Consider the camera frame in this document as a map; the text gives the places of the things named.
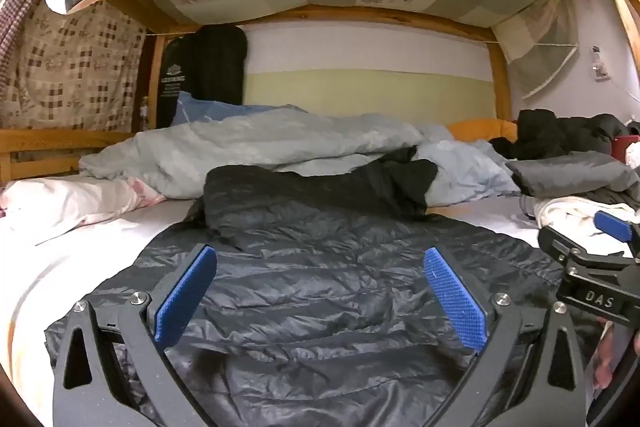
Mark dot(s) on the wooden bunk bed frame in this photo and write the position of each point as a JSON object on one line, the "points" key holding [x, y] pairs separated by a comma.
{"points": [[325, 13]]}

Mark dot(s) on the hanging checked cloth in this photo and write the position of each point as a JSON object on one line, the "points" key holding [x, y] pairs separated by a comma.
{"points": [[535, 37]]}

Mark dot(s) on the orange pillow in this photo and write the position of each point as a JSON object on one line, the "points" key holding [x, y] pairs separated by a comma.
{"points": [[480, 128]]}

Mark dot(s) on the white pink floral pillow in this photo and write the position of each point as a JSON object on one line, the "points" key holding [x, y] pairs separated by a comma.
{"points": [[75, 202]]}

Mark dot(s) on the white wall socket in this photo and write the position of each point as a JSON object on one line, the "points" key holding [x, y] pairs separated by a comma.
{"points": [[597, 69]]}

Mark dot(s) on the black down jacket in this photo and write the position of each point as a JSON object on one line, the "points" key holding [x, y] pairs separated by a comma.
{"points": [[310, 267]]}

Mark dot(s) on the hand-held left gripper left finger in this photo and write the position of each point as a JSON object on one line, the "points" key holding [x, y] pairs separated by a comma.
{"points": [[182, 297]]}

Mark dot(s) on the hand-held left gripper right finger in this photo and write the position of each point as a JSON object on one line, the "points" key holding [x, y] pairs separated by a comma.
{"points": [[457, 297]]}

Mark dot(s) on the black hanging garment bag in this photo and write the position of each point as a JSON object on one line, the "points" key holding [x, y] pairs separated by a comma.
{"points": [[210, 67]]}

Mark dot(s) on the white garment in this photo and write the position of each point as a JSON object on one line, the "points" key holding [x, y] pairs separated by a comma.
{"points": [[565, 212]]}

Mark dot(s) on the person's right hand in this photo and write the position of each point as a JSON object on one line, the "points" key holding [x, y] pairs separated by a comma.
{"points": [[606, 362]]}

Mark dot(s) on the red box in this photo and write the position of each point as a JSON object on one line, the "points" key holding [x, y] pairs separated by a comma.
{"points": [[625, 149]]}

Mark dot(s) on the light grey floral duvet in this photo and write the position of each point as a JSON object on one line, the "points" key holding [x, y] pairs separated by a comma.
{"points": [[250, 142]]}

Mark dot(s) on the blue pillow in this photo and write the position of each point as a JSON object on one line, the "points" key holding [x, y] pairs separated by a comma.
{"points": [[200, 109]]}

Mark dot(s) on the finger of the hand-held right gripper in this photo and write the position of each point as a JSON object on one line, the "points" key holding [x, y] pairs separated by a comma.
{"points": [[616, 227], [560, 242]]}

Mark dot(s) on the black clothes heap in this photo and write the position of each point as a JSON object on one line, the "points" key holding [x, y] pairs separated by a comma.
{"points": [[550, 132]]}

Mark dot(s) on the brown patchwork floral curtain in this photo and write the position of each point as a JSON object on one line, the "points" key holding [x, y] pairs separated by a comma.
{"points": [[75, 67]]}

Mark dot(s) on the dark grey garment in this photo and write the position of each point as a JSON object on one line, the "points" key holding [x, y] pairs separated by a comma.
{"points": [[615, 198]]}

